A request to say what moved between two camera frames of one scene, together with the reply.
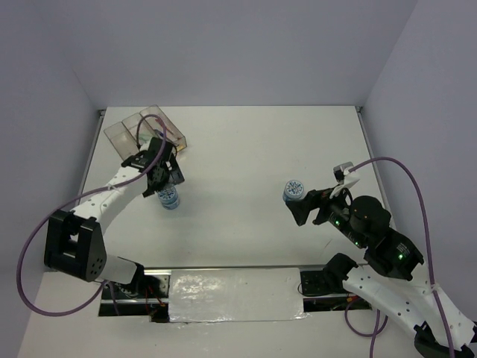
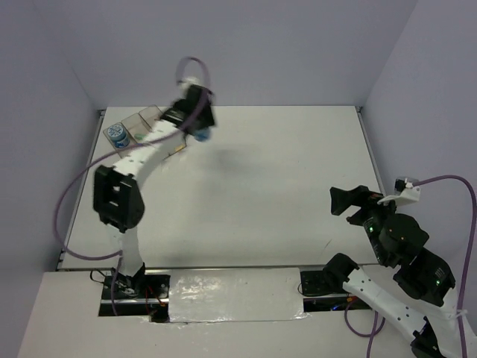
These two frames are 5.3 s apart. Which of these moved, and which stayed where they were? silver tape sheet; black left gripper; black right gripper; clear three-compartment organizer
Moved: black left gripper; black right gripper
Stayed: clear three-compartment organizer; silver tape sheet
